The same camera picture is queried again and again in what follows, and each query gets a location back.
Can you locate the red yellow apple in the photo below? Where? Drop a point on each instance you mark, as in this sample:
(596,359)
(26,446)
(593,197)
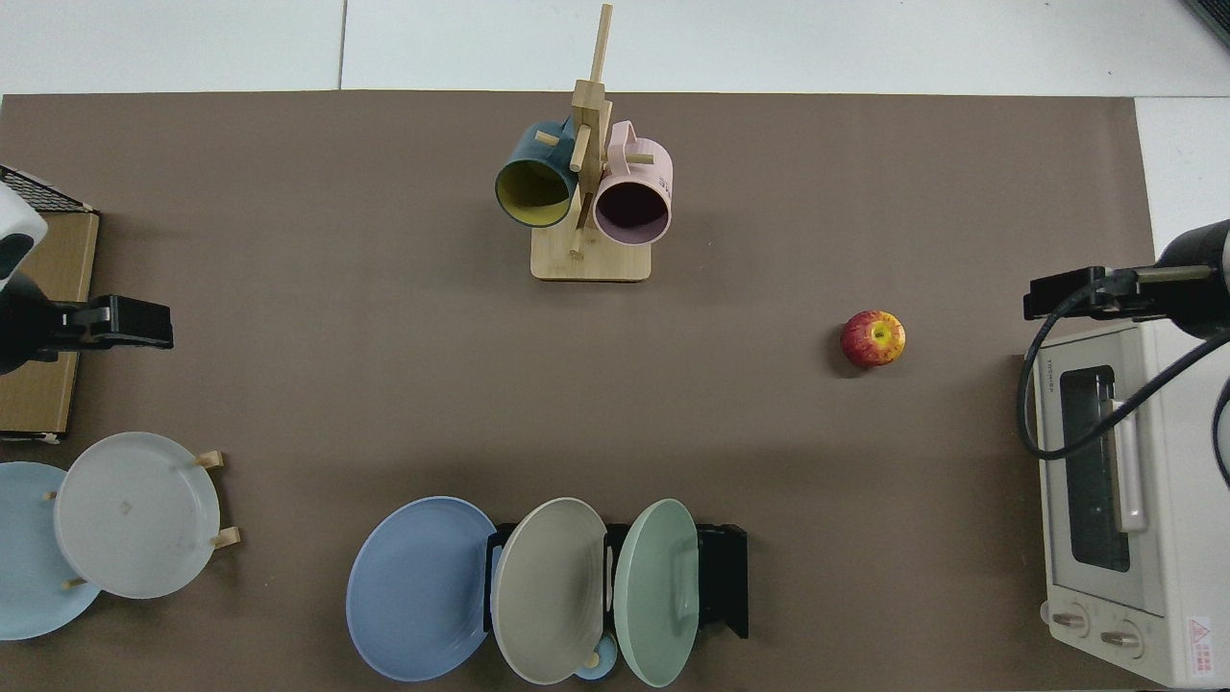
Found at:
(873,339)

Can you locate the wooden plate stand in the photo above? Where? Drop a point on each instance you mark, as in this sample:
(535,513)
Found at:
(209,459)

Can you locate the pale grey plate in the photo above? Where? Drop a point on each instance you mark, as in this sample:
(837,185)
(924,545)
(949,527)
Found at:
(135,514)

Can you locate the light blue plate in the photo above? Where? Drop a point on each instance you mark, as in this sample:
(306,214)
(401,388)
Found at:
(24,577)

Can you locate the black dish rack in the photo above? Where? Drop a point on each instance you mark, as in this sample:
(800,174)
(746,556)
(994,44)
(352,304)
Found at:
(721,577)

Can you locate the grey beige plate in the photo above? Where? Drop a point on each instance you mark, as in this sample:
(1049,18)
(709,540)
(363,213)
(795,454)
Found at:
(548,596)

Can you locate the green plate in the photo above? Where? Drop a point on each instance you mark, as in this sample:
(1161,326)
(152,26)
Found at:
(653,596)

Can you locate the brown table cloth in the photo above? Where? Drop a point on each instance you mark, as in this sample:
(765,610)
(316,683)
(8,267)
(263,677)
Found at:
(384,288)

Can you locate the pale toaster oven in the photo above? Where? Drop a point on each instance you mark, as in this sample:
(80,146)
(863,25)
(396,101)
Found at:
(1153,577)

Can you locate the dark grey device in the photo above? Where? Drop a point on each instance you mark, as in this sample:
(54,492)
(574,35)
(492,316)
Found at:
(1216,14)

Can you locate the dark teal cup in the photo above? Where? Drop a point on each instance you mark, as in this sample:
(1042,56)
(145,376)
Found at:
(528,183)

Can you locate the pink cup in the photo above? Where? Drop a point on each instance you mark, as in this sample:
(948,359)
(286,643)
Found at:
(639,168)

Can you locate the wooden cup stand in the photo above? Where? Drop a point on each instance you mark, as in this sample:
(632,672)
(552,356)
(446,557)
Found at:
(591,259)

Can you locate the small blue round thing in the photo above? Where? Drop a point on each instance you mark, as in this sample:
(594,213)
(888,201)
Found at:
(602,669)

